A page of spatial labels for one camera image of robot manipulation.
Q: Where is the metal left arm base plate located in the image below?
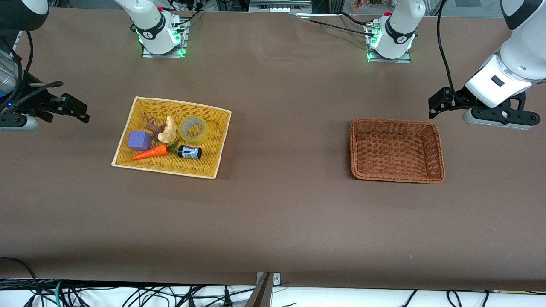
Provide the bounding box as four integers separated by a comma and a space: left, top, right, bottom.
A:
366, 22, 412, 64

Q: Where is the orange background object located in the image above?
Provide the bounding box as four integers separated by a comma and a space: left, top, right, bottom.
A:
353, 0, 387, 10

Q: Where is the black cable on table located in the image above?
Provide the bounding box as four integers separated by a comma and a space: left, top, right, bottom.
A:
304, 18, 370, 36
335, 11, 371, 25

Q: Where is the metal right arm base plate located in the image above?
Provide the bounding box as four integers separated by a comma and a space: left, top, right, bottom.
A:
141, 19, 188, 58

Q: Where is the yellow clear tape roll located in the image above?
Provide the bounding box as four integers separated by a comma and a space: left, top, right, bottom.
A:
178, 116, 210, 145

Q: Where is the orange toy carrot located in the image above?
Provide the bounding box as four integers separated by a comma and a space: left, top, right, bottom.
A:
132, 142, 180, 161

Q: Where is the grey metal pole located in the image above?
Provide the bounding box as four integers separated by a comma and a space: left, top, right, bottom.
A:
245, 273, 274, 307

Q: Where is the yellow wicker basket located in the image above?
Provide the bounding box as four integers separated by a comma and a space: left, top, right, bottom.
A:
111, 96, 232, 179

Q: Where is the brown toy figure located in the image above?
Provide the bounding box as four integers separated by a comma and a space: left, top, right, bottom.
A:
145, 113, 167, 142

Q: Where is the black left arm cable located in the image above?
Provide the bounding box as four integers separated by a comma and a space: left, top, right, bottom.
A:
436, 0, 457, 95

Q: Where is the metal table edge bracket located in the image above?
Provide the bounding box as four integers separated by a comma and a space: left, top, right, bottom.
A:
256, 272, 282, 285

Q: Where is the purple foam cube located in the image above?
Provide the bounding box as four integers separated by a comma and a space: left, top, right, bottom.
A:
128, 130, 153, 152

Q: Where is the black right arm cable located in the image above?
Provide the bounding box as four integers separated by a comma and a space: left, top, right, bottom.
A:
0, 30, 64, 118

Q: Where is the beige toy bread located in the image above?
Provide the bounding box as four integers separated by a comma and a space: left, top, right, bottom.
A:
157, 116, 177, 144

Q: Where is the aluminium frame profile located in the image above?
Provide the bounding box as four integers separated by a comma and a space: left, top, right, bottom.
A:
249, 0, 312, 12

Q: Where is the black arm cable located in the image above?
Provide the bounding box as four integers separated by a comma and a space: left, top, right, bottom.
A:
0, 30, 64, 118
436, 0, 457, 95

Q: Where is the small black bottle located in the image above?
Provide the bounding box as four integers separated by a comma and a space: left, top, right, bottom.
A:
177, 145, 202, 160

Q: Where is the brown wicker basket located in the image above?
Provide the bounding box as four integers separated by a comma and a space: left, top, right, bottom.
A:
350, 118, 445, 184

